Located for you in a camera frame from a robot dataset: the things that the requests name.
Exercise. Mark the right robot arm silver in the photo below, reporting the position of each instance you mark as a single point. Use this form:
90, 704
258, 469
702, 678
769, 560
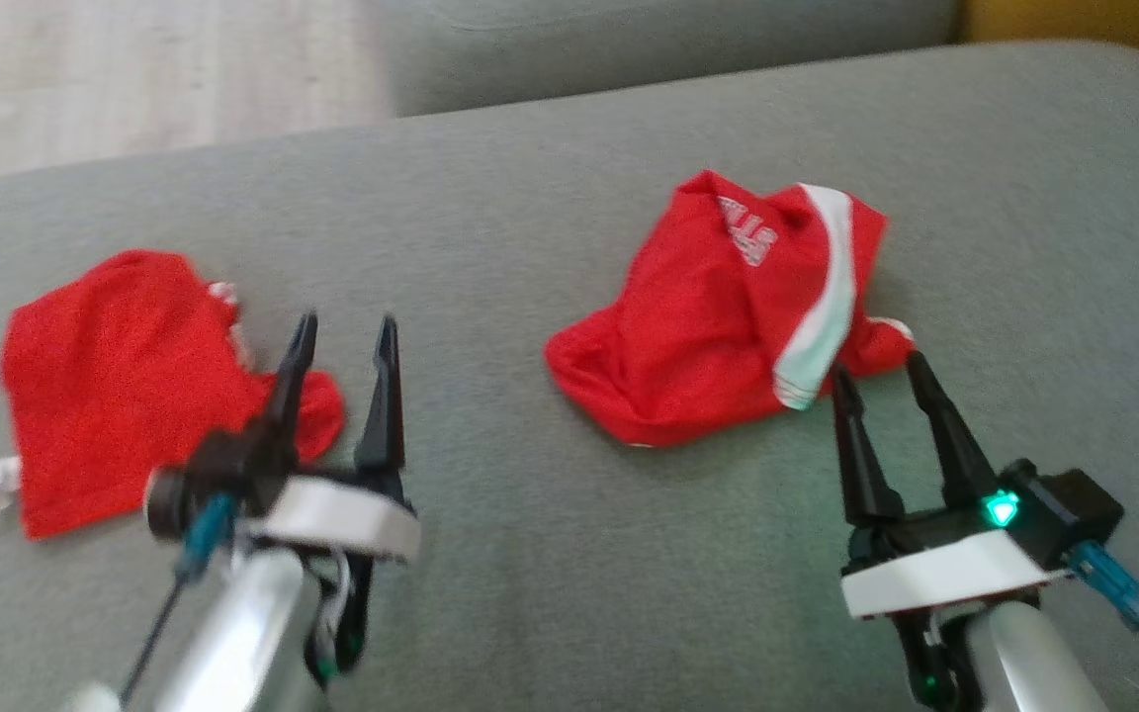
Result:
1034, 663

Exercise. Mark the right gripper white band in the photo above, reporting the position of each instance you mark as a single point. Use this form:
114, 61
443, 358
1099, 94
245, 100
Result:
945, 578

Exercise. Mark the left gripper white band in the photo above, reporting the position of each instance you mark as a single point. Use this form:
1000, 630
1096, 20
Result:
342, 519

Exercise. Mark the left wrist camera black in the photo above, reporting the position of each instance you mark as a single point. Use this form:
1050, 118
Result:
204, 475

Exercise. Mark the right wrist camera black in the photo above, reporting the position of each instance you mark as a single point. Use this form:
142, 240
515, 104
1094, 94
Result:
1064, 509

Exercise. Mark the red shorts with white stripe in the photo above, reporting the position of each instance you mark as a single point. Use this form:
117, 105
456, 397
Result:
688, 336

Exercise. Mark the red basketball jersey number 23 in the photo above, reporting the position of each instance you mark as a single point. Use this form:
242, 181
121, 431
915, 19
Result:
115, 396

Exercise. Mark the grey sofa backrest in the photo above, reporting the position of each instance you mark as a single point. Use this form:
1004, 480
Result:
629, 49

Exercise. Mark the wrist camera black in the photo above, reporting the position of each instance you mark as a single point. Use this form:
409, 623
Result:
204, 475
1064, 509

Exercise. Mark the grey sofa seat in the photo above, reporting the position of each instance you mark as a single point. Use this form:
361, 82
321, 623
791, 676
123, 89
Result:
530, 554

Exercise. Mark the mustard yellow cushion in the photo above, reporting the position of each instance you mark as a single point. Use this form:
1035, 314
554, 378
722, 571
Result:
1103, 25

